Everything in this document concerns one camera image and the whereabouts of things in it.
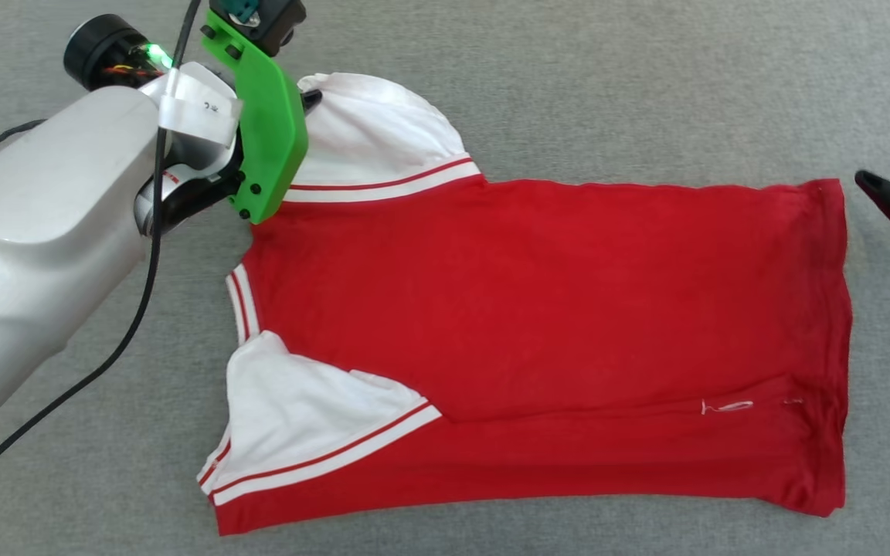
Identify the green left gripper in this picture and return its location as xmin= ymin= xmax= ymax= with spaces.
xmin=63 ymin=8 xmax=324 ymax=237

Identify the red and white t-shirt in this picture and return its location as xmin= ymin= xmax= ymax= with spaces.
xmin=196 ymin=72 xmax=854 ymax=538

